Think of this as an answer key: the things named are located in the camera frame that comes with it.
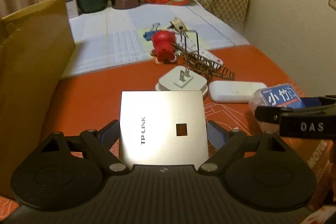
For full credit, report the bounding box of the blue binder clip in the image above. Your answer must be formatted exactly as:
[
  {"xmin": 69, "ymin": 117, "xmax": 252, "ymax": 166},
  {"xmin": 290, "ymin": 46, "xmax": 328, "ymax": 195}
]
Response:
[{"xmin": 143, "ymin": 23, "xmax": 161, "ymax": 41}]

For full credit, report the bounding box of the open cardboard box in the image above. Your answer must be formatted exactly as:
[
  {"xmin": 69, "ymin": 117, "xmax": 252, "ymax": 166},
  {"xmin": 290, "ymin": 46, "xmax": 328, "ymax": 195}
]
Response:
[{"xmin": 1, "ymin": 0, "xmax": 75, "ymax": 198}]

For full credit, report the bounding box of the red toy figure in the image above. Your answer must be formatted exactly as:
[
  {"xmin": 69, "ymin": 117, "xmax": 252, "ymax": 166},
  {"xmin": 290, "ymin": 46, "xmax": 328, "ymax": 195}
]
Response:
[{"xmin": 151, "ymin": 30, "xmax": 177, "ymax": 65}]

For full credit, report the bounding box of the white power adapter plug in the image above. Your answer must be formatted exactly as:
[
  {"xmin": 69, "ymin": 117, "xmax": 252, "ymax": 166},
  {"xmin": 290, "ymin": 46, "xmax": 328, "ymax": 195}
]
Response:
[{"xmin": 155, "ymin": 65, "xmax": 209, "ymax": 98}]

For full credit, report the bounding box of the blue toothpick box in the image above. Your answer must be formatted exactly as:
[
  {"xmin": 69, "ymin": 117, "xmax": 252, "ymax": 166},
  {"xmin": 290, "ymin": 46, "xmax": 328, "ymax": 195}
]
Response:
[{"xmin": 249, "ymin": 83, "xmax": 305, "ymax": 113}]

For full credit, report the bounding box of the white remote control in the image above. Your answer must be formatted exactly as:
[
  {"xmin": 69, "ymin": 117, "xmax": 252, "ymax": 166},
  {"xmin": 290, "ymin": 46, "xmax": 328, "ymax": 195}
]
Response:
[{"xmin": 175, "ymin": 33, "xmax": 224, "ymax": 65}]

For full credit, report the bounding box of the metal wire rack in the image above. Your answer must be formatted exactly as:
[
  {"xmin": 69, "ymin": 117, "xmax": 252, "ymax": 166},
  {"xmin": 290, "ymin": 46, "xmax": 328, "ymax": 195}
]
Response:
[{"xmin": 174, "ymin": 30, "xmax": 235, "ymax": 81}]

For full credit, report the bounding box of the blue checked tablecloth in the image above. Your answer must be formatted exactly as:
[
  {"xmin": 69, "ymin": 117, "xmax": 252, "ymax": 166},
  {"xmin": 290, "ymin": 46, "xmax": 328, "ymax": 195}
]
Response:
[{"xmin": 62, "ymin": 1, "xmax": 248, "ymax": 78}]

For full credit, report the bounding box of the silver TP-Link router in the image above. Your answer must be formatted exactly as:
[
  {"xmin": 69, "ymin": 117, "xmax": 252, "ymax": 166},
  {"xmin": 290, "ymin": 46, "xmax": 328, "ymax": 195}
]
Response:
[{"xmin": 119, "ymin": 90, "xmax": 209, "ymax": 169}]

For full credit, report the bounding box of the white rectangular device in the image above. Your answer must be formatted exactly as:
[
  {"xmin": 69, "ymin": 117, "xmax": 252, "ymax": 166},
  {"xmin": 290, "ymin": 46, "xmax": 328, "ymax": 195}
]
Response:
[{"xmin": 209, "ymin": 80, "xmax": 267, "ymax": 103}]

